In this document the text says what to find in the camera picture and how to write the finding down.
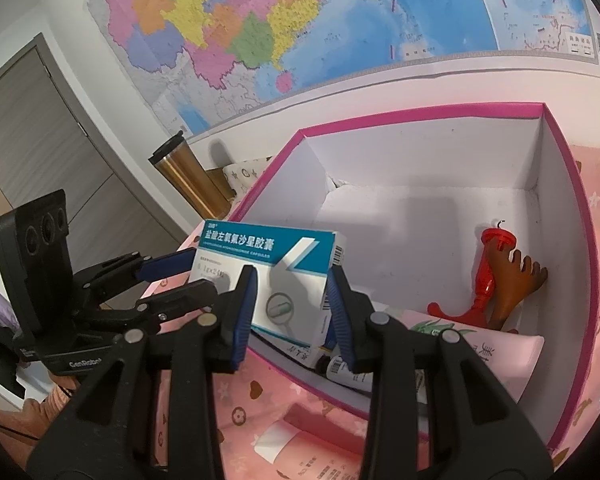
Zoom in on pink cardboard box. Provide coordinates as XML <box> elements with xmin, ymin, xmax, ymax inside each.
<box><xmin>142</xmin><ymin>101</ymin><xmax>600</xmax><ymax>451</ymax></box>

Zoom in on wall map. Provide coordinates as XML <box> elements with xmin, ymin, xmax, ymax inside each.
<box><xmin>89</xmin><ymin>0</ymin><xmax>600</xmax><ymax>136</ymax></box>

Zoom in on pink tube with green label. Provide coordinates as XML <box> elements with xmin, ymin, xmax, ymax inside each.
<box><xmin>390</xmin><ymin>307</ymin><xmax>546</xmax><ymax>406</ymax></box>

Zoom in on brown wooden massager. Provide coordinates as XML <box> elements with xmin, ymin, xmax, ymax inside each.
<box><xmin>482</xmin><ymin>254</ymin><xmax>549</xmax><ymax>332</ymax></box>

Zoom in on blue white medicine box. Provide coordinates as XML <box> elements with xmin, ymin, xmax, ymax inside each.
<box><xmin>190</xmin><ymin>219</ymin><xmax>351</xmax><ymax>353</ymax></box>

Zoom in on grey door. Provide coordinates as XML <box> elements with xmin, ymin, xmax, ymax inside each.
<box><xmin>0</xmin><ymin>32</ymin><xmax>186</xmax><ymax>261</ymax></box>

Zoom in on white tube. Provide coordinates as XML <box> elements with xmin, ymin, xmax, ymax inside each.
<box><xmin>325</xmin><ymin>354</ymin><xmax>428</xmax><ymax>406</ymax></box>

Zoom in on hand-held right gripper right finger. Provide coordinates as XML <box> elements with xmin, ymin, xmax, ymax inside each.
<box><xmin>326</xmin><ymin>265</ymin><xmax>553</xmax><ymax>480</ymax></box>

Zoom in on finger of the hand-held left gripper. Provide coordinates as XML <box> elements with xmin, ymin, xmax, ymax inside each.
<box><xmin>85</xmin><ymin>279</ymin><xmax>222</xmax><ymax>336</ymax></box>
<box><xmin>72</xmin><ymin>247</ymin><xmax>198</xmax><ymax>311</ymax></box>

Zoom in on red plastic tool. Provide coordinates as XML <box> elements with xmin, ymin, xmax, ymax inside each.
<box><xmin>426</xmin><ymin>227</ymin><xmax>517</xmax><ymax>326</ymax></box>

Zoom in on gold tumbler with black lid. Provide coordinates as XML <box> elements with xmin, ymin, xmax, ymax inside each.
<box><xmin>148</xmin><ymin>131</ymin><xmax>231</xmax><ymax>218</ymax></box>

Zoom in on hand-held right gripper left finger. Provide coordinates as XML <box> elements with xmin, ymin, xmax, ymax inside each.
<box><xmin>25</xmin><ymin>265</ymin><xmax>259</xmax><ymax>480</ymax></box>

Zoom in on pink tube with text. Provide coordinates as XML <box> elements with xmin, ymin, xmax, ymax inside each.
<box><xmin>254</xmin><ymin>402</ymin><xmax>376</xmax><ymax>480</ymax></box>

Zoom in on person's left forearm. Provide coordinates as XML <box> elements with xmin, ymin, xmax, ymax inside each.
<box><xmin>20</xmin><ymin>372</ymin><xmax>88</xmax><ymax>428</ymax></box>

